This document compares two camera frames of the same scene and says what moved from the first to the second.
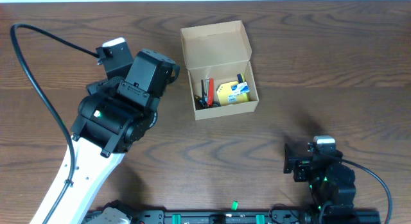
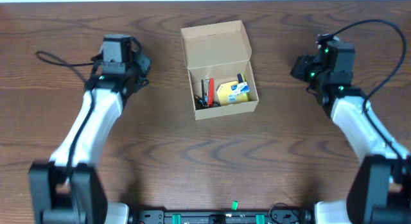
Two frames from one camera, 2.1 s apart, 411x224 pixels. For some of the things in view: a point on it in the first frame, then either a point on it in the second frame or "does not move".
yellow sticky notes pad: [225, 95] does not move
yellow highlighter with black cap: [241, 79] does not move
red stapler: [210, 97] does not move
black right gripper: [302, 163] → [301, 61]
